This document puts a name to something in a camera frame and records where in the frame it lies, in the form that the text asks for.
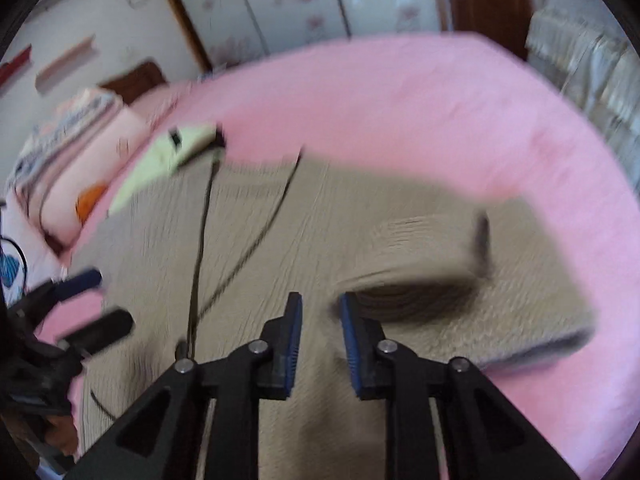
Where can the dark wooden headboard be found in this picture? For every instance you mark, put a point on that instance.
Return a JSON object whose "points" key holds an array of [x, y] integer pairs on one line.
{"points": [[141, 79]]}

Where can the pink bed sheet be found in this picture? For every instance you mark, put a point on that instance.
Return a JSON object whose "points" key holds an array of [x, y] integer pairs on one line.
{"points": [[457, 112]]}

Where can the pink cartoon pillow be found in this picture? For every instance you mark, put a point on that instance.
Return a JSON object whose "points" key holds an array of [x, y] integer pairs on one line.
{"points": [[62, 199]]}

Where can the pink wall shelf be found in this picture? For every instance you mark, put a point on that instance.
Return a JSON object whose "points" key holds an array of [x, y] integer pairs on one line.
{"points": [[72, 59]]}

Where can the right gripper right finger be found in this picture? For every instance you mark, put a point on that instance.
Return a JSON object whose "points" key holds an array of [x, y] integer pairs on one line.
{"points": [[443, 420]]}

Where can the pale yellow folded garment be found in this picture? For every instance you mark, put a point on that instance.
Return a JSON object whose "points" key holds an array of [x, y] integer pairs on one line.
{"points": [[166, 155]]}

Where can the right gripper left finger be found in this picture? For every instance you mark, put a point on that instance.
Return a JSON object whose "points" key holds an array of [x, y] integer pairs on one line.
{"points": [[202, 420]]}

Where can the folded striped blanket stack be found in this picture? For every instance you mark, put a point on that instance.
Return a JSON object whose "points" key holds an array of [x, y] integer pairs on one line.
{"points": [[70, 122]]}

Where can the red wall shelf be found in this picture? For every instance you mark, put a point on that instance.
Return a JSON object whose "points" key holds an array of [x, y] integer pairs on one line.
{"points": [[8, 69]]}

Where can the floral sliding wardrobe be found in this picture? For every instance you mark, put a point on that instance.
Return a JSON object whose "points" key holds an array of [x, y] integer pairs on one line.
{"points": [[232, 32]]}

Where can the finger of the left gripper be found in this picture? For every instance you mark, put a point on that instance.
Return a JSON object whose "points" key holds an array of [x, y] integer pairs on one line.
{"points": [[99, 334], [80, 279]]}

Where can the beige knit sweater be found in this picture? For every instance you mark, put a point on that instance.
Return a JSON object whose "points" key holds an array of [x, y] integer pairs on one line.
{"points": [[214, 251]]}

